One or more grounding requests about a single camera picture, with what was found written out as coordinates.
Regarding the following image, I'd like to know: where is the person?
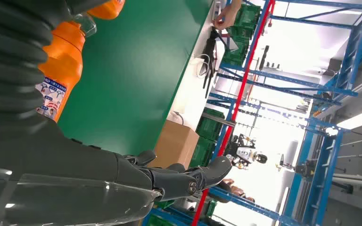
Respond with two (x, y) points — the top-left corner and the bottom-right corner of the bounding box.
(220, 178), (256, 204)

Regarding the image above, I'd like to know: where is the looped white cable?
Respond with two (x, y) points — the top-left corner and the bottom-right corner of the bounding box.
(195, 53), (214, 79)

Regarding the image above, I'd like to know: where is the white and black robot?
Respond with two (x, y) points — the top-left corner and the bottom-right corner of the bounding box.
(224, 134), (268, 170)

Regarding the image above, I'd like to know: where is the green table mat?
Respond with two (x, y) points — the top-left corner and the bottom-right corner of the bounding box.
(58, 0), (215, 157)

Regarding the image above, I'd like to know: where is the black remote with antennas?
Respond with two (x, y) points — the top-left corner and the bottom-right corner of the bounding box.
(202, 29), (221, 99)

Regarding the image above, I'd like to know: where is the white ceiling light strip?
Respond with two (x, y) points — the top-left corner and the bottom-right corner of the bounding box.
(337, 105), (362, 130)

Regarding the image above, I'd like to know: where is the brown cardboard box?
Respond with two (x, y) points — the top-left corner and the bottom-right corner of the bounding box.
(148, 120), (200, 170)

